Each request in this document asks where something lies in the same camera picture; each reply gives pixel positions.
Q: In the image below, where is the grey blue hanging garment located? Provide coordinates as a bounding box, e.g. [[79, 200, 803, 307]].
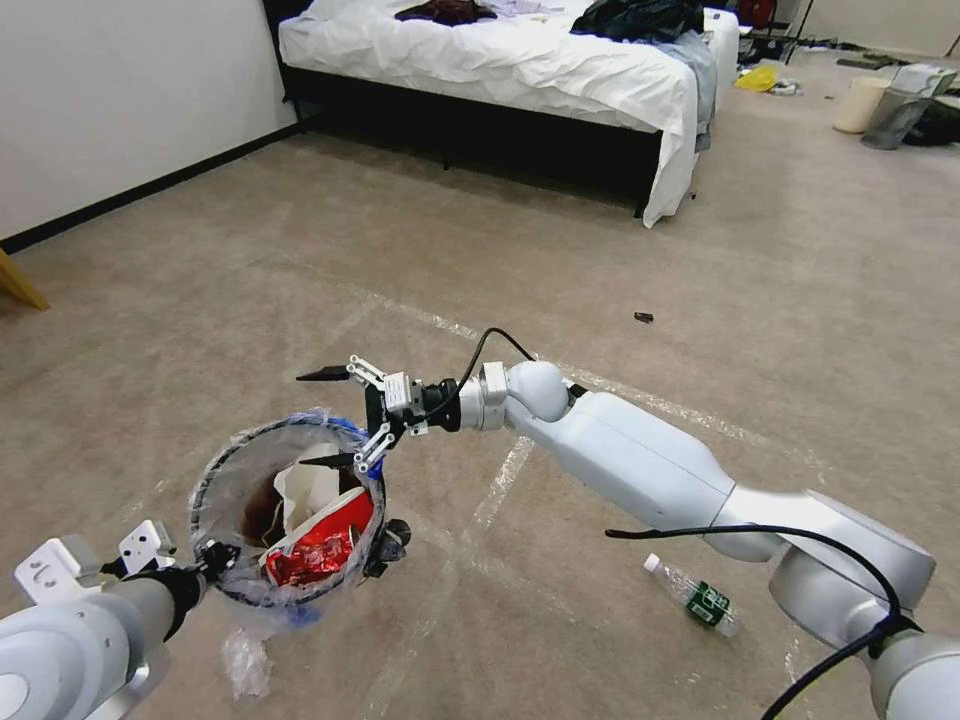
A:
[[656, 28, 720, 154]]

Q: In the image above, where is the dark maroon clothing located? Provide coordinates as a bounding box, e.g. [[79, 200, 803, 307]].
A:
[[392, 0, 499, 28]]

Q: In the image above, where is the cream round waste bin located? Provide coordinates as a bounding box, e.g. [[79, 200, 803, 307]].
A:
[[833, 74, 888, 136]]

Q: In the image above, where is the yellow plastic bag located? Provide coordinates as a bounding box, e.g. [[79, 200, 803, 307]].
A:
[[733, 65, 782, 94]]

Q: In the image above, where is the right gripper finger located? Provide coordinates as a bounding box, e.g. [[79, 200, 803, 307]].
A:
[[295, 355, 389, 393], [298, 422, 396, 473]]

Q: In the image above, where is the grey mesh waste bin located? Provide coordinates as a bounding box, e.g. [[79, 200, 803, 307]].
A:
[[860, 85, 933, 152]]

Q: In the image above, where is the white bed sheet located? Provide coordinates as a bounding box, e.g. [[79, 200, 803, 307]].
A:
[[277, 0, 742, 231]]

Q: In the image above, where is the round bin with clear liner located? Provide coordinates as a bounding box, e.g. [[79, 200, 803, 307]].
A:
[[185, 406, 412, 633]]

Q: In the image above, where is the crumpled red foil wrapper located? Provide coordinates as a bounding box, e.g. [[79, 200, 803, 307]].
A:
[[263, 523, 360, 592]]

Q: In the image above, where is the crumpled white paper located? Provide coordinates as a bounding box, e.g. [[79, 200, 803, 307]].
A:
[[271, 440, 355, 535]]

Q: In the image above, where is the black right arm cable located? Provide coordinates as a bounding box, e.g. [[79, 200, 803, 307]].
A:
[[604, 524, 925, 720]]

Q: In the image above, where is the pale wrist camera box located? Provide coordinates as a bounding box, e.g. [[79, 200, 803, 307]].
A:
[[383, 371, 429, 438]]

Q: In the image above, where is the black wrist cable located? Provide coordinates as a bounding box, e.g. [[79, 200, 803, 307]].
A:
[[454, 326, 538, 400]]

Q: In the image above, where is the dark clothing pile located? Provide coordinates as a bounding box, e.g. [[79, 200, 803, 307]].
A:
[[569, 0, 708, 43]]

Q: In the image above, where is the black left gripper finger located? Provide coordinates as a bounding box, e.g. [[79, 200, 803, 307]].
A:
[[197, 539, 243, 583]]

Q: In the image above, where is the clear bottle with green label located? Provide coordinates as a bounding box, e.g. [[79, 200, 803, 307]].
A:
[[642, 552, 742, 640]]

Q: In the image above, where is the black bed frame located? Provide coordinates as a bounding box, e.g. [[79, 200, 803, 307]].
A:
[[271, 0, 700, 220]]

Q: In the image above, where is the wooden furniture corner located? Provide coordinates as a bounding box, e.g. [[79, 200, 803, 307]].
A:
[[0, 245, 52, 313]]

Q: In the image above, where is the crumpled clear plastic wrap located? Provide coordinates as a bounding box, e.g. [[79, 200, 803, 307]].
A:
[[219, 626, 273, 700]]

